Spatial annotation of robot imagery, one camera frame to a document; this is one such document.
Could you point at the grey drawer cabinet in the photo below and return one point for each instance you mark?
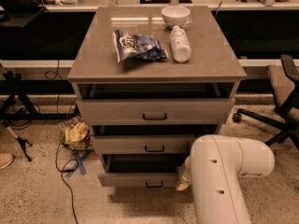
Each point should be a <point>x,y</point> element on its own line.
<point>212,72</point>

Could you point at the blue tape cross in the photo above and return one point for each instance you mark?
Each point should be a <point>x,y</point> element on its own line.
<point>80,157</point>

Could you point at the white plastic bottle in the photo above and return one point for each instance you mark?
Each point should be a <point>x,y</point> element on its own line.
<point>180,46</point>

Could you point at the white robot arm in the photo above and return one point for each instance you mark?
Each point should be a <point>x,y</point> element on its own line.
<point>212,170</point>

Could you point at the grabber stick tool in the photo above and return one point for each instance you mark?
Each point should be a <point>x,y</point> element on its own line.
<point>24,143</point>

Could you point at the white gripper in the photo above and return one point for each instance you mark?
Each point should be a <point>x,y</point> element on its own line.
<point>187,172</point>

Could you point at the grey middle drawer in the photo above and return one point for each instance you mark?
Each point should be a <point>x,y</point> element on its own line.
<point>144,144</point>

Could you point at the blue chip bag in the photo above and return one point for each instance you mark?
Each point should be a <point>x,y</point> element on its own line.
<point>144,47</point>

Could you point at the tan shoe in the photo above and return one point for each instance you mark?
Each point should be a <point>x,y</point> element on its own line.
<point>5,160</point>

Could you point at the black office chair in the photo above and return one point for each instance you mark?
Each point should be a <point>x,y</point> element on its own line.
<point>284,81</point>

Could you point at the grey bottom drawer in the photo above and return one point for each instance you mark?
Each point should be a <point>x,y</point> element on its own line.
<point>141,170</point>

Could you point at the grey drawer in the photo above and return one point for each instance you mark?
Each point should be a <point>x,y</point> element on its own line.
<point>141,170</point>
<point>144,144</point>
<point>155,111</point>

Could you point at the grey top drawer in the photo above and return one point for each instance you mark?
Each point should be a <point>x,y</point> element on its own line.
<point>155,111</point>

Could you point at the white bowl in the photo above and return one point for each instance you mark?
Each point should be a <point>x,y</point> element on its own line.
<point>175,16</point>

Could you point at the black chair top left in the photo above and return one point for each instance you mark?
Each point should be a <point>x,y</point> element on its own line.
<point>19,13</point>

